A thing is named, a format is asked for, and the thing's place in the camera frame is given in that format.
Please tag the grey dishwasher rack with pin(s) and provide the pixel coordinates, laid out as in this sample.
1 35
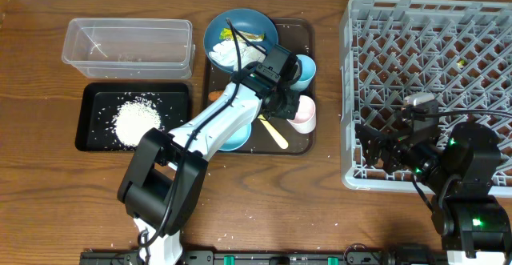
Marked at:
459 51

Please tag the white rice pile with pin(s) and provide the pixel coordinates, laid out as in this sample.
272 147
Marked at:
134 119

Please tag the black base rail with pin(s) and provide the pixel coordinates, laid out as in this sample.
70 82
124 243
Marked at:
398 255

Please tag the brown serving tray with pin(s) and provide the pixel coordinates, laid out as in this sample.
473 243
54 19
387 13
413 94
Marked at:
296 35

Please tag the light blue cup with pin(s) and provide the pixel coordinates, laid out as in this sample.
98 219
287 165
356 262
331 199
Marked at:
308 72

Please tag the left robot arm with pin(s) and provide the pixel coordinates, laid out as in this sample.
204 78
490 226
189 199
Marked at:
162 184

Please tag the black waste tray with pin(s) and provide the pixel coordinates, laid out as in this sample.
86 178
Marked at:
100 102

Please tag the clear plastic bin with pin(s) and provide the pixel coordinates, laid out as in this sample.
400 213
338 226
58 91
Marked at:
130 48

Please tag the light blue bowl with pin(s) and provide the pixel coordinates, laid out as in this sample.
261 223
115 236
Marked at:
237 139

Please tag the yellow plastic spoon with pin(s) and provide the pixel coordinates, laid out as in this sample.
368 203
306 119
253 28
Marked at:
275 135

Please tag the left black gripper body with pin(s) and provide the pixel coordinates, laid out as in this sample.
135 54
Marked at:
286 102

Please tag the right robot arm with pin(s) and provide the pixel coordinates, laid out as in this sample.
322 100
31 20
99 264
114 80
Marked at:
464 213

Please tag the yellow snack wrapper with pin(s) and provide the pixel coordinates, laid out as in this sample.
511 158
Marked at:
226 34

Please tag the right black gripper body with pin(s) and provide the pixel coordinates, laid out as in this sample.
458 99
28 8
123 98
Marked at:
384 146

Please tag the white tissue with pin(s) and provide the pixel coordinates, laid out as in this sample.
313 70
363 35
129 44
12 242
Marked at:
225 55

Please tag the orange carrot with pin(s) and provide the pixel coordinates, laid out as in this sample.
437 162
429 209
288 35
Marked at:
215 95

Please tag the dark blue plate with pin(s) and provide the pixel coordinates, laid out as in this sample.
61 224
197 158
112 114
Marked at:
244 20

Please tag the pink cup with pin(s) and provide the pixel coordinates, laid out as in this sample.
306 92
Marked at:
304 121

